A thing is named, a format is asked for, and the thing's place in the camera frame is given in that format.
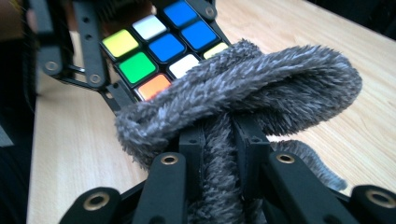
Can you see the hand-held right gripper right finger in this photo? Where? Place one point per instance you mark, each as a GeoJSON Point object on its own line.
{"type": "Point", "coordinates": [253, 155]}

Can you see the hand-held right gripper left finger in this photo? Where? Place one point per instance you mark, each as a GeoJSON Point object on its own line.
{"type": "Point", "coordinates": [194, 155]}

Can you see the grey fluffy cloth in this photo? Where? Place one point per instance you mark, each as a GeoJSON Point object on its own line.
{"type": "Point", "coordinates": [249, 81]}

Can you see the colourful puzzle cube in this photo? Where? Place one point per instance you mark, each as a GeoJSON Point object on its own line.
{"type": "Point", "coordinates": [166, 48]}

